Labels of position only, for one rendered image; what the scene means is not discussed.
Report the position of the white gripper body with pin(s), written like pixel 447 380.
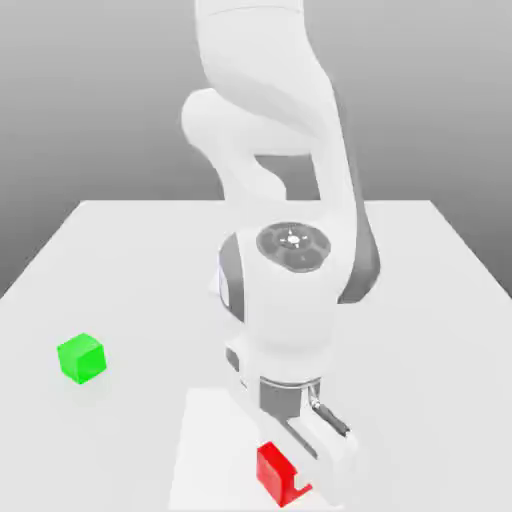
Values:
pixel 324 460

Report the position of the small red cube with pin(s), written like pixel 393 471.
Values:
pixel 272 474

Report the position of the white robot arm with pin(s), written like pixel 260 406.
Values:
pixel 292 316

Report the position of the small green cube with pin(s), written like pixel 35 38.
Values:
pixel 82 358

